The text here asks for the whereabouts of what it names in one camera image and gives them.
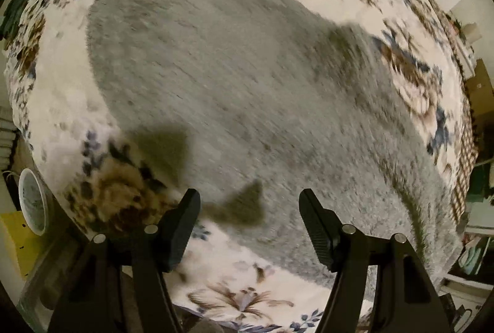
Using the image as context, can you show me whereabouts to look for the grey fuzzy pants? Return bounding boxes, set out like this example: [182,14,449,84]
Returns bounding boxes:
[87,0,461,285]

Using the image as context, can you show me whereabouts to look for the yellow box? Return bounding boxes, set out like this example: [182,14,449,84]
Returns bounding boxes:
[1,211,44,280]

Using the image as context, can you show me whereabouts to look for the floral white bed blanket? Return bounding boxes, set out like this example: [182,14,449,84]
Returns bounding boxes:
[4,0,473,332]

